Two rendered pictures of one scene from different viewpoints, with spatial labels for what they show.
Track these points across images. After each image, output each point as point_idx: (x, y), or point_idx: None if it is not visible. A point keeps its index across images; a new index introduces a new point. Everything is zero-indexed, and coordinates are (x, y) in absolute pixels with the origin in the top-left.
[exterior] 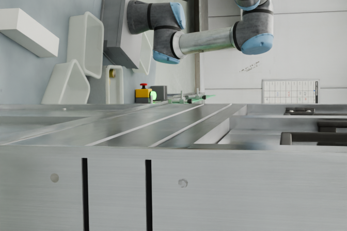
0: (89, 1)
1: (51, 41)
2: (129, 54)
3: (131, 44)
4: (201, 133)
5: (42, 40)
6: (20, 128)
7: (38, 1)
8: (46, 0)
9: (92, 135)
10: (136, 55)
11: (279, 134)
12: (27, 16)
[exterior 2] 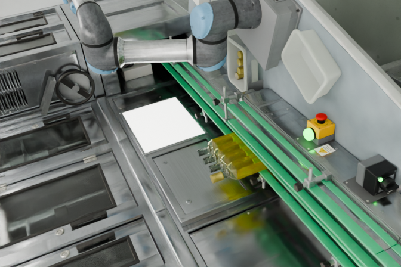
0: None
1: None
2: (246, 44)
3: (250, 36)
4: (58, 11)
5: None
6: (109, 7)
7: None
8: None
9: None
10: (259, 53)
11: (48, 23)
12: None
